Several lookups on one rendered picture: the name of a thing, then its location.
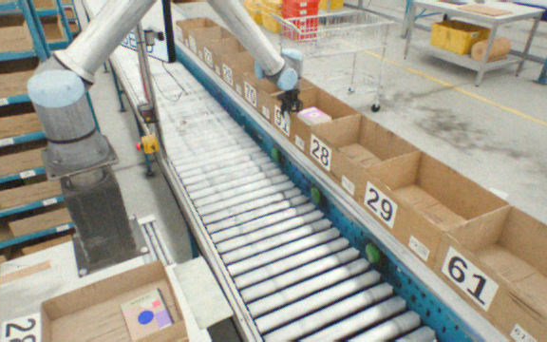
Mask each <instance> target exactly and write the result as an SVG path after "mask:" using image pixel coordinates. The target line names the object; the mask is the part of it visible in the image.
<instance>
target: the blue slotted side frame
mask: <svg viewBox="0 0 547 342"><path fill-rule="evenodd" d="M175 51H176V58H177V60H179V62H180V64H181V65H182V66H183V67H185V68H187V70H189V73H191V74H192V75H193V76H194V78H195V77H196V80H198V82H199V83H200V84H201V85H202V86H203V87H205V89H206V90H208V92H209V94H211V97H212V98H213V97H214V100H215V101H217V103H218V104H219V105H220V107H222V108H223V110H226V112H227V114H230V116H231V117H232V118H234V120H235V121H236V122H237V123H238V125H241V121H240V112H241V113H242V114H243V115H244V116H245V126H246V127H245V128H246V133H247V134H249V136H250V137H251V139H254V141H255V143H257V145H259V147H260V148H261V147H262V150H263V151H264V152H265V153H267V155H266V157H269V158H270V160H273V161H271V162H274V164H275V165H277V167H276V168H279V169H280V170H281V171H283V173H282V175H283V174H284V175H286V177H289V179H288V181H291V182H292V183H294V184H295V186H294V187H293V188H295V187H297V188H298V189H299V190H301V193H300V195H306V197H309V199H308V202H312V203H313V204H315V205H316V207H315V211H316V210H320V211H321V213H324V215H323V219H328V220H329V221H331V225H330V228H331V229H332V228H335V229H337V231H340V234H339V238H345V239H346V240H348V241H349V242H350V243H348V245H349V247H348V249H349V248H352V247H354V248H355V249H356V250H357V251H358V250H359V252H360V253H359V258H358V259H360V258H365V259H366V260H367V261H369V270H368V271H367V272H365V273H368V272H370V271H376V272H377V273H378V274H380V275H382V276H380V278H381V282H380V283H377V284H376V286H377V285H380V284H382V283H384V282H386V283H388V284H389V285H390V286H391V285H392V286H393V289H392V291H393V294H392V296H391V297H389V298H388V299H391V298H393V297H395V296H399V297H400V298H401V299H402V300H404V299H405V300H406V309H405V310H404V311H402V313H403V314H404V313H406V312H408V311H414V312H415V313H416V314H419V316H420V318H419V319H420V324H419V326H417V327H415V329H416V330H418V329H420V328H422V327H424V326H427V327H429V328H430V329H431V330H434V331H435V337H436V342H485V341H484V340H483V339H482V338H481V337H480V335H479V334H477V333H475V332H474V331H473V330H472V329H471V328H470V327H469V326H468V325H467V324H466V323H465V322H464V320H462V319H461V318H460V317H459V316H458V315H457V314H456V313H455V312H454V311H453V310H452V309H450V308H449V307H447V306H446V305H445V303H444V302H443V301H442V300H441V299H440V298H439V297H438V296H437V295H436V294H435V293H434V292H433V291H431V290H430V289H429V288H428V287H427V286H426V285H425V283H424V282H422V281H421V280H420V279H419V278H418V277H417V276H416V275H415V274H414V273H413V272H411V271H410V270H409V269H408V268H407V267H406V266H405V265H404V263H403V262H402V261H401V260H400V259H399V258H398V257H397V256H395V255H394V254H393V253H392V252H391V251H390V250H389V249H388V248H387V247H386V246H385V245H384V244H383V243H382V242H381V241H380V240H379V239H378V238H377V237H376V236H374V235H373V234H372V233H371V232H370V231H369V230H368V229H367V228H366V227H365V226H364V225H363V224H362V223H361V222H360V220H359V219H358V218H357V217H356V216H354V215H353V214H352V213H351V212H350V211H349V210H348V209H347V208H346V207H345V206H343V205H342V204H341V203H340V202H339V201H338V200H337V199H336V198H335V197H334V196H333V195H332V194H331V193H330V192H329V191H328V190H327V189H326V188H325V187H324V186H323V185H322V184H321V183H320V182H319V181H317V180H316V179H315V178H314V177H313V176H312V175H311V174H310V173H309V172H308V171H307V170H306V169H305V168H303V167H302V166H301V165H300V164H299V163H298V162H297V161H296V160H295V159H294V158H293V157H291V155H290V154H289V153H288V152H287V151H286V150H285V149H284V148H283V147H282V146H281V145H280V144H279V143H278V142H277V141H276V140H275V139H274V138H273V137H272V136H271V135H270V134H269V133H268V132H267V131H265V130H264V129H263V128H262V127H261V126H260V125H259V124H258V123H257V122H256V121H255V120H254V119H253V118H252V117H251V116H250V115H249V114H248V113H247V112H246V111H245V110H244V109H243V108H242V107H241V106H239V105H238V104H237V103H236V102H235V101H234V100H233V99H232V98H230V97H229V96H228V95H227V94H226V93H225V92H224V90H223V89H222V88H221V87H220V86H219V85H218V84H217V83H216V82H215V81H213V80H212V79H211V78H210V77H209V76H208V75H207V74H206V73H205V72H204V71H203V70H202V69H201V68H200V67H199V66H198V65H197V64H196V63H195V62H194V61H193V60H192V59H191V58H190V57H189V56H186V55H185V53H184V52H183V51H182V50H181V49H180V48H179V47H178V46H177V45H176V44H175ZM181 54H182V56H181ZM217 89H218V90H219V91H218V90H217ZM213 90H214V91H213ZM226 99H227V101H226ZM225 105H226V106H225ZM233 111H234V113H233ZM248 126H249V129H248ZM258 130H259V132H258ZM263 134H264V137H263ZM256 135H257V138H256ZM268 139H269V141H268ZM274 145H275V146H276V147H277V148H278V149H279V150H280V151H281V161H282V165H280V164H279V163H278V162H276V161H274V159H273V154H272V153H271V150H273V148H274ZM262 150H261V151H262ZM284 155H285V159H284ZM287 167H288V171H287ZM296 168H297V171H296ZM303 175H305V178H303ZM299 180H300V184H299ZM313 183H314V184H315V185H316V186H317V187H318V188H319V189H320V190H321V191H322V192H323V206H322V207H321V206H320V205H319V204H318V203H315V202H314V201H313V199H312V197H311V190H312V184H313ZM307 186H308V191H307ZM326 197H327V199H326ZM333 204H334V207H333ZM329 209H330V213H329ZM342 213H343V216H342ZM337 218H338V221H337ZM351 222H352V227H351ZM341 223H342V224H341ZM346 227H347V232H346ZM357 228H358V229H357ZM362 232H363V233H364V234H363V236H362ZM356 237H357V240H356V241H355V238H356ZM368 238H370V239H371V240H372V241H373V242H374V243H375V244H376V245H377V246H378V247H379V248H380V249H381V250H382V251H383V253H384V254H385V257H382V262H381V268H380V269H379V268H378V267H377V266H376V265H375V263H373V262H371V261H370V260H369V259H368V257H367V254H366V251H365V249H366V246H367V245H368ZM358 259H356V260H358ZM390 261H391V262H390ZM396 266H397V267H398V268H399V269H400V270H401V271H400V272H399V271H398V270H397V271H396ZM387 270H389V275H388V274H387ZM394 278H395V279H394ZM408 279H411V283H408ZM400 281H401V283H402V285H401V288H400V286H399V284H400ZM417 288H418V289H417ZM423 294H425V297H423ZM413 296H415V301H413ZM421 306H422V307H421ZM439 308H440V309H441V313H439V312H438V310H439ZM428 310H429V311H430V316H429V317H428V316H427V313H428ZM448 317H449V318H448ZM436 321H437V322H436ZM456 325H457V326H458V327H459V328H458V330H457V331H456V330H455V327H456ZM444 326H445V328H446V331H445V333H444V332H443V327H444ZM452 338H453V339H452Z"/></svg>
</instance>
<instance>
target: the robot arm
mask: <svg viewBox="0 0 547 342"><path fill-rule="evenodd" d="M206 1H207V2H208V3H209V5H210V6H211V7H212V8H213V9H214V11H215V12H216V13H217V14H218V17H219V18H220V19H221V20H222V21H223V23H224V24H225V25H226V26H227V27H228V28H229V30H230V31H231V32H232V33H233V34H234V36H235V37H236V38H237V39H239V41H240V42H241V43H242V44H243V45H244V47H245V48H246V49H247V50H248V51H249V52H250V54H251V55H252V56H253V57H254V58H255V74H256V77H257V78H258V79H262V80H263V79H268V80H269V81H271V82H272V83H274V84H275V85H276V86H278V87H279V88H281V90H284V91H285V92H283V93H281V94H278V95H277V96H276V99H277V100H278V101H282V102H281V103H282V104H281V106H280V114H281V116H282V118H283V120H284V122H285V124H286V126H287V127H289V124H290V123H291V121H290V119H289V115H290V113H292V114H294V115H295V112H296V113H300V112H301V111H302V112H303V102H302V101H301V100H299V94H300V89H299V87H300V86H301V79H302V53H301V52H300V51H299V50H296V49H283V50H282V51H281V54H278V53H277V52H276V50H275V49H274V47H273V45H272V44H271V43H270V41H269V40H268V39H267V37H266V36H265V35H264V33H263V32H262V31H261V30H260V28H259V27H258V26H257V24H256V23H255V21H254V20H253V19H252V18H251V16H250V15H249V14H248V11H247V10H245V8H244V7H243V6H241V5H240V3H239V2H238V1H237V0H206ZM157 2H158V0H108V1H107V2H106V4H105V5H104V6H103V7H102V8H101V10H100V11H99V12H98V13H97V14H96V15H95V17H94V18H93V19H92V20H91V21H90V24H89V25H88V26H87V27H86V28H85V30H84V31H83V32H82V33H81V34H80V35H79V37H77V38H76V39H75V40H74V41H73V42H72V44H71V45H70V46H69V47H68V48H67V49H66V50H59V51H56V52H54V53H53V54H52V55H51V57H50V58H49V59H48V60H46V61H44V62H43V63H41V64H40V65H39V66H38V67H36V70H35V72H33V73H34V74H32V77H31V78H30V79H29V80H28V82H27V89H28V95H29V96H30V98H31V100H32V103H33V106H34V108H35V111H36V113H37V116H38V119H39V121H40V124H41V126H42V127H43V129H44V132H45V134H46V137H47V160H48V162H49V165H50V166H51V167H52V168H55V169H59V170H76V169H82V168H86V167H88V166H91V165H93V164H95V163H97V162H98V161H100V160H101V159H102V158H105V157H106V155H107V154H108V152H109V147H108V143H107V141H106V140H104V138H103V137H102V136H101V135H100V133H99V132H98V131H97V129H96V126H95V123H94V120H93V116H92V112H91V109H90V106H89V102H88V99H87V96H86V93H87V92H88V90H89V89H90V88H92V87H93V86H94V84H95V83H96V77H95V73H96V72H97V70H98V69H99V68H100V67H101V66H102V65H103V63H104V62H105V61H106V60H107V59H108V57H109V56H110V55H111V54H112V53H113V52H114V51H115V49H116V48H117V47H118V46H119V45H120V44H121V42H123V41H124V40H125V39H126V38H127V35H128V34H129V33H130V32H131V31H132V30H133V29H134V27H135V26H136V25H137V24H138V23H139V22H140V20H141V19H142V18H143V17H144V16H145V14H146V13H147V12H148V11H150V10H151V9H152V7H153V6H154V5H155V4H156V3H157ZM301 105H302V108H301Z"/></svg>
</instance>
